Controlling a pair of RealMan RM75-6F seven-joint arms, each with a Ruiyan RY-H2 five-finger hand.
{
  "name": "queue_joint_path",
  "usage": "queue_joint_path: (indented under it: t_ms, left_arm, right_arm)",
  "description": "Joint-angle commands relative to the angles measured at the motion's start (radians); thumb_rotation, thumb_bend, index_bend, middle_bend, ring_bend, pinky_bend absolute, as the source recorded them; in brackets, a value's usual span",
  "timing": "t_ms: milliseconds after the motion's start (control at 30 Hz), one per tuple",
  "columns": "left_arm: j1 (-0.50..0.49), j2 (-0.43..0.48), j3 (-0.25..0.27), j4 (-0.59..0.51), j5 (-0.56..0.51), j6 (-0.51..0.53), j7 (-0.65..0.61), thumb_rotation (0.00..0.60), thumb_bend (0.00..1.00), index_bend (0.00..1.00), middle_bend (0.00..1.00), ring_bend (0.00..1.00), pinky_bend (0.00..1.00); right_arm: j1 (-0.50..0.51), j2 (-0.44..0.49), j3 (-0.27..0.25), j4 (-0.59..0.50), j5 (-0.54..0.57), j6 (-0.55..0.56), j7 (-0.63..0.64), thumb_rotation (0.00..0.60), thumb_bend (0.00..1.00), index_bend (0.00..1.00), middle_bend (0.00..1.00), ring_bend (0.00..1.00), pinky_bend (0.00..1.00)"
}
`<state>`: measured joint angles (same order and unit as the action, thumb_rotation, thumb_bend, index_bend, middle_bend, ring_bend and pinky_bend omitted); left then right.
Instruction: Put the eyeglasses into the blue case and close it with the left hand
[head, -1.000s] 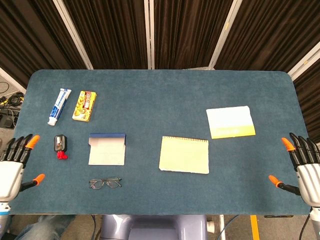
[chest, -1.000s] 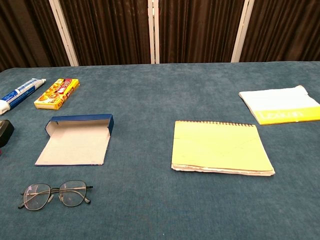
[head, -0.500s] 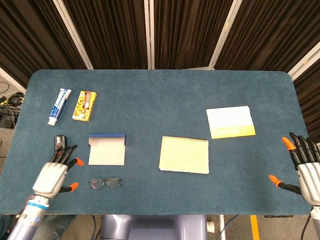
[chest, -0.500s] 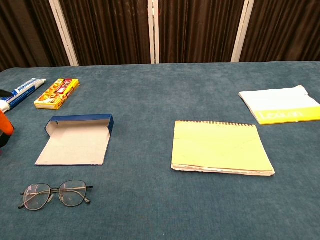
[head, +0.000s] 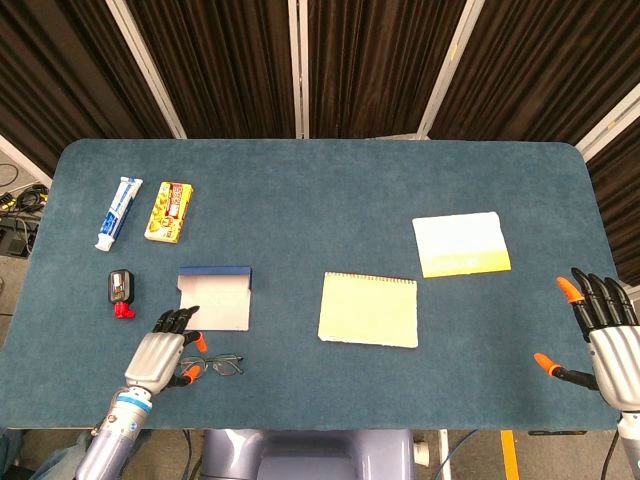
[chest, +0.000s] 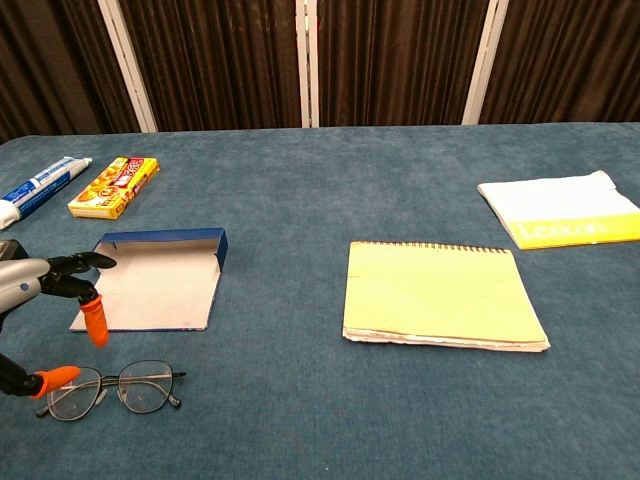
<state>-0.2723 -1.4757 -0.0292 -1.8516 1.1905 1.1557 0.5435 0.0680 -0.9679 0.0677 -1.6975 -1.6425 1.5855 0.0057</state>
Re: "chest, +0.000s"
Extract blue cardboard glasses box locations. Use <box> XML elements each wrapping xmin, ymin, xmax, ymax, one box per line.
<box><xmin>68</xmin><ymin>227</ymin><xmax>229</xmax><ymax>333</ymax></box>

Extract white partition frame post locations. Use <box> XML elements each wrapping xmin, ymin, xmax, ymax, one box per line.
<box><xmin>97</xmin><ymin>0</ymin><xmax>159</xmax><ymax>134</ymax></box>
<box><xmin>460</xmin><ymin>0</ymin><xmax>510</xmax><ymax>126</ymax></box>
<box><xmin>295</xmin><ymin>0</ymin><xmax>320</xmax><ymax>129</ymax></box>

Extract teal velvet tablecloth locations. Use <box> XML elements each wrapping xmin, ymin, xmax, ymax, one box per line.
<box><xmin>0</xmin><ymin>121</ymin><xmax>640</xmax><ymax>480</ymax></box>

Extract thin metal-framed eyeglasses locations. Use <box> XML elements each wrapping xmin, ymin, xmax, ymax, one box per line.
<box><xmin>35</xmin><ymin>359</ymin><xmax>187</xmax><ymax>420</ymax></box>

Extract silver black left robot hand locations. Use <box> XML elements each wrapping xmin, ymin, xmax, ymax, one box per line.
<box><xmin>0</xmin><ymin>238</ymin><xmax>118</xmax><ymax>400</ymax></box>

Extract yellow snack box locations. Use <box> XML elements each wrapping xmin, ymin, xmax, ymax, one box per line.
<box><xmin>67</xmin><ymin>156</ymin><xmax>161</xmax><ymax>221</ymax></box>

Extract yellow spiral notepad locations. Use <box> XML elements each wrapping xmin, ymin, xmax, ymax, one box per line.
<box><xmin>341</xmin><ymin>240</ymin><xmax>552</xmax><ymax>354</ymax></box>

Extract brown pleated curtain panel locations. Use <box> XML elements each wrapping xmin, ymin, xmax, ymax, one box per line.
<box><xmin>117</xmin><ymin>0</ymin><xmax>304</xmax><ymax>132</ymax></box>
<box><xmin>479</xmin><ymin>0</ymin><xmax>640</xmax><ymax>125</ymax></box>
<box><xmin>315</xmin><ymin>0</ymin><xmax>491</xmax><ymax>128</ymax></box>
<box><xmin>0</xmin><ymin>0</ymin><xmax>144</xmax><ymax>144</ymax></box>

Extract white blue toothpaste tube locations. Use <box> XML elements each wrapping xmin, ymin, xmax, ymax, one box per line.
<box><xmin>0</xmin><ymin>156</ymin><xmax>94</xmax><ymax>231</ymax></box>

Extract white yellow notebook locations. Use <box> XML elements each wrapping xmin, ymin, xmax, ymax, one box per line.
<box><xmin>476</xmin><ymin>169</ymin><xmax>640</xmax><ymax>251</ymax></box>

